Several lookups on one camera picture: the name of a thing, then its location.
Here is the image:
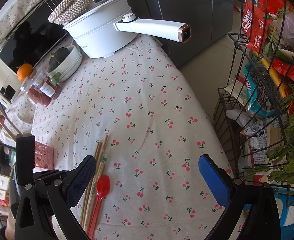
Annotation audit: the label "red plastic spoon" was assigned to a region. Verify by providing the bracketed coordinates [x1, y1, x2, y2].
[87, 174, 111, 239]

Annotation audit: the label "bundle wooden chopstick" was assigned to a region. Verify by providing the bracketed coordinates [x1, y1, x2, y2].
[82, 135, 108, 232]

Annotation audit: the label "pink perforated utensil basket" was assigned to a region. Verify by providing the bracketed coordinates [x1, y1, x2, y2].
[35, 141, 54, 170]

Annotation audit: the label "disposable chopsticks pair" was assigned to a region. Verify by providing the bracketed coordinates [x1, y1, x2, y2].
[86, 148, 105, 232]

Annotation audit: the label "person left hand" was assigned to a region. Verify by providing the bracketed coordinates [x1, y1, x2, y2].
[4, 212, 16, 240]

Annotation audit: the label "green leafy vegetables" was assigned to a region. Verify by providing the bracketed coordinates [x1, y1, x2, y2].
[246, 85, 294, 185]

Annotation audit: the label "blue plastic stool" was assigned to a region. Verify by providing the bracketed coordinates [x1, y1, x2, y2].
[275, 193, 294, 239]

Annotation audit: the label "cherry print tablecloth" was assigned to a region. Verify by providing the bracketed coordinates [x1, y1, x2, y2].
[8, 35, 230, 239]

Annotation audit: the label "teal snack bag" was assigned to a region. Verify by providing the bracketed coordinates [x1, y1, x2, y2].
[244, 62, 281, 119]

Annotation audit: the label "labelled glass spice jar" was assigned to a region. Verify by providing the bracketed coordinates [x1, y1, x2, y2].
[31, 70, 62, 100]

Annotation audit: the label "glass jar red grains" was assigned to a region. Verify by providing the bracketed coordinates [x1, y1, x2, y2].
[20, 77, 52, 107]

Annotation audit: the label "stacked white bowls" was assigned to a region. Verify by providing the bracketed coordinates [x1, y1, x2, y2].
[47, 45, 83, 83]

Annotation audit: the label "white toaster appliance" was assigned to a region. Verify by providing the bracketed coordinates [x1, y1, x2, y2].
[0, 59, 21, 107]

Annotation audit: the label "dark green squash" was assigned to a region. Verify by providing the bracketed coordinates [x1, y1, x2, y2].
[48, 47, 70, 72]

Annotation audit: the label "orange tangerine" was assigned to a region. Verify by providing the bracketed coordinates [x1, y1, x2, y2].
[17, 63, 33, 82]

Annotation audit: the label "black microwave oven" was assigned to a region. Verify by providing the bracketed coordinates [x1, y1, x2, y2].
[0, 0, 67, 73]

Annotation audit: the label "white electric cooking pot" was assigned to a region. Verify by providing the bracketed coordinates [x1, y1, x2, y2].
[63, 0, 191, 59]

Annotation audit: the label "red snack bag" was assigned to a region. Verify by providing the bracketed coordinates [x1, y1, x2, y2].
[241, 0, 272, 53]

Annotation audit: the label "grey refrigerator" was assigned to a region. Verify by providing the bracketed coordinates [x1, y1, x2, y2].
[137, 0, 235, 68]

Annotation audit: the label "black wire storage rack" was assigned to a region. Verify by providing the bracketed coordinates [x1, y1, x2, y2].
[214, 0, 294, 195]

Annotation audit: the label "woven rope trivet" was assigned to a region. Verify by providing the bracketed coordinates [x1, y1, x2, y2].
[48, 0, 95, 25]

